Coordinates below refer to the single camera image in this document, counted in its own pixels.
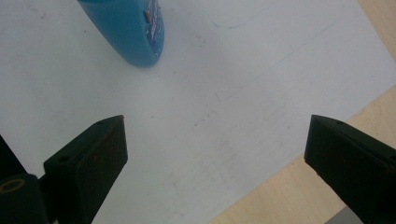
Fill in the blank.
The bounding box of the white table mat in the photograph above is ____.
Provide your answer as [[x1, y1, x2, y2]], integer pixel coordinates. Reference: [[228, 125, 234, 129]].
[[0, 0, 396, 224]]

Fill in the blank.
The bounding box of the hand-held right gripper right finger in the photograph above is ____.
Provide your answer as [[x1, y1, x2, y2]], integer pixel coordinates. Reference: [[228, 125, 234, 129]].
[[304, 114, 396, 224]]

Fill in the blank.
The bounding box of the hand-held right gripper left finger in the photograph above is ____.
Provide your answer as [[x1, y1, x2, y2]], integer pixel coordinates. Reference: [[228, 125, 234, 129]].
[[43, 115, 129, 224]]

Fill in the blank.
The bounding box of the blue bottle with white cap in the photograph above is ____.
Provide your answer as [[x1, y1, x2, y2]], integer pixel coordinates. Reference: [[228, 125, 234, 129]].
[[77, 0, 165, 68]]

